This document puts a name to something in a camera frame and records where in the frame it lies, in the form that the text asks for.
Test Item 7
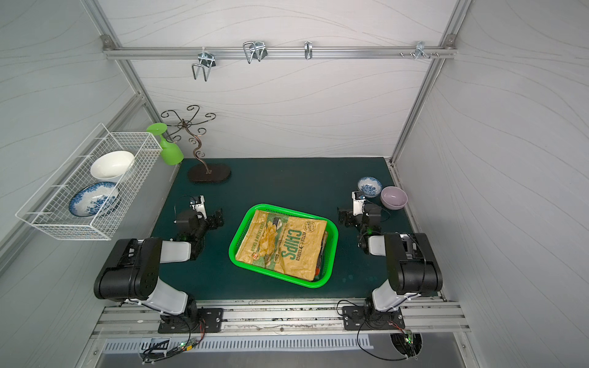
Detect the metal double hook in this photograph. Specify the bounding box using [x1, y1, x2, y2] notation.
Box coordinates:
[191, 48, 216, 81]

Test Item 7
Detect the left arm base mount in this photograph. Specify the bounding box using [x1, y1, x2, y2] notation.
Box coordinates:
[157, 308, 225, 334]

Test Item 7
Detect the brown metal scroll stand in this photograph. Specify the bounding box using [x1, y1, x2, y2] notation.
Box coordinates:
[160, 104, 232, 184]

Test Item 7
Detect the metal loop hook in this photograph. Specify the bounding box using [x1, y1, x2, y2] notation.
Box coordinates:
[242, 41, 268, 64]

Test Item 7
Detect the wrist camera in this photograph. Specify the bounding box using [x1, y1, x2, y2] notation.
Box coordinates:
[190, 196, 207, 219]
[352, 191, 366, 216]

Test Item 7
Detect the aluminium corner frame post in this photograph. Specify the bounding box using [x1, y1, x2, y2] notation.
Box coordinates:
[389, 0, 472, 165]

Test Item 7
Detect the lilac ceramic bowl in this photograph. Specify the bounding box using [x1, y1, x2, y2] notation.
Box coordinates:
[380, 186, 409, 210]

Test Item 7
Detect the white wire wall basket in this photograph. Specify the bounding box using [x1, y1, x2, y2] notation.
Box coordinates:
[15, 124, 161, 241]

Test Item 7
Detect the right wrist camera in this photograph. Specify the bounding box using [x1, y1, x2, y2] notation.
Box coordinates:
[352, 191, 366, 216]

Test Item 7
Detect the small metal hook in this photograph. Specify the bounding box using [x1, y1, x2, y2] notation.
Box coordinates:
[304, 41, 313, 60]

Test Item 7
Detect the blue floral ceramic bowl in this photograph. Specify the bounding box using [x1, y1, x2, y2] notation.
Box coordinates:
[357, 176, 383, 198]

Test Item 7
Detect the green plastic basket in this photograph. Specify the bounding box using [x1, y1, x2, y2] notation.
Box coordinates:
[229, 204, 339, 288]

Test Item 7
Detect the aluminium top rail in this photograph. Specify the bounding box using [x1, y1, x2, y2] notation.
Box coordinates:
[103, 44, 458, 61]

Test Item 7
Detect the white bowl in rack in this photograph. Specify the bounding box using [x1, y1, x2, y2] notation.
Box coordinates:
[90, 150, 135, 182]

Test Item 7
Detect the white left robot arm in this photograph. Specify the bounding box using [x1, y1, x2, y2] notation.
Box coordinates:
[94, 209, 224, 328]

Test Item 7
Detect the green plastic goblet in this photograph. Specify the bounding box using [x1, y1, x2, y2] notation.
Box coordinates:
[146, 123, 184, 166]

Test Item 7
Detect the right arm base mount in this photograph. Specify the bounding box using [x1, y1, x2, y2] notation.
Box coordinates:
[337, 301, 405, 331]

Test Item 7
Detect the blue floral plate in rack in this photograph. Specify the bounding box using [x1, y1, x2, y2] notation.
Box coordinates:
[68, 182, 120, 218]

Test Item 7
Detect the metal clamp hook right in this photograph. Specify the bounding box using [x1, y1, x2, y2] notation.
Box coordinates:
[399, 41, 440, 60]

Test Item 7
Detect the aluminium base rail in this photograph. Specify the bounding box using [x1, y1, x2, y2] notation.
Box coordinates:
[91, 297, 470, 352]

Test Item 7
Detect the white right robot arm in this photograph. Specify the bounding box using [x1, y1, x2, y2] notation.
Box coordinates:
[337, 204, 443, 313]

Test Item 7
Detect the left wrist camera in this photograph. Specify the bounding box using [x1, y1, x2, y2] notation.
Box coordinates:
[190, 196, 207, 219]

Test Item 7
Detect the gold chips bag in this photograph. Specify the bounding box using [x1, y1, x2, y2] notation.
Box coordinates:
[235, 209, 328, 282]

